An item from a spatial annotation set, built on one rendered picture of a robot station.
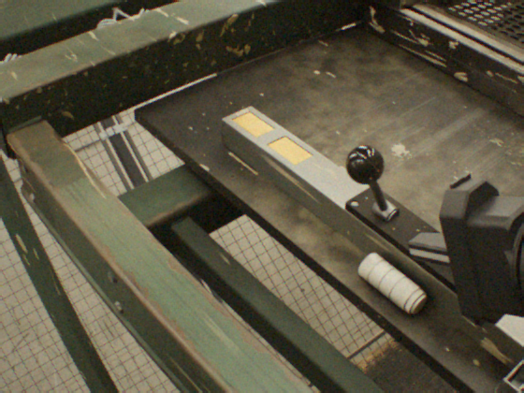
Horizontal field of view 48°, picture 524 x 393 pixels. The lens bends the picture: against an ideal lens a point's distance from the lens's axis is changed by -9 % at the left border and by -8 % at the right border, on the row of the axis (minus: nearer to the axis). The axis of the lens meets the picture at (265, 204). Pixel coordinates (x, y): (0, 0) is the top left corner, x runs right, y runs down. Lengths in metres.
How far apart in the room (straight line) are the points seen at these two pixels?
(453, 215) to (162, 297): 0.28
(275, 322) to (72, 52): 0.47
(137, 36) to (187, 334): 0.50
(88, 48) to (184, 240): 0.31
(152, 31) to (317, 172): 0.34
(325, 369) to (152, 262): 0.21
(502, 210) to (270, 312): 0.34
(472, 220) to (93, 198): 0.42
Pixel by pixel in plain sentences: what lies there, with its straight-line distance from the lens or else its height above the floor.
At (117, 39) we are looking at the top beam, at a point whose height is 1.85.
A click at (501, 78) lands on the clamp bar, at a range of 1.04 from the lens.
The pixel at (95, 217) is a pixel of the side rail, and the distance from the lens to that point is 0.70.
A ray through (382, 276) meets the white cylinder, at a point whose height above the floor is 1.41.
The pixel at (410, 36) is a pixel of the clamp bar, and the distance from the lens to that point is 1.13.
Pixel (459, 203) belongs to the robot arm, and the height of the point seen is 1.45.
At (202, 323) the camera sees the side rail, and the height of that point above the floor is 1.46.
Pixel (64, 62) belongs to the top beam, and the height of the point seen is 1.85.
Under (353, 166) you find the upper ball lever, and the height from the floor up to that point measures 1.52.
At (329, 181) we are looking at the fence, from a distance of 0.75.
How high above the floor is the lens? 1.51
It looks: 2 degrees up
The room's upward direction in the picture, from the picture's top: 30 degrees counter-clockwise
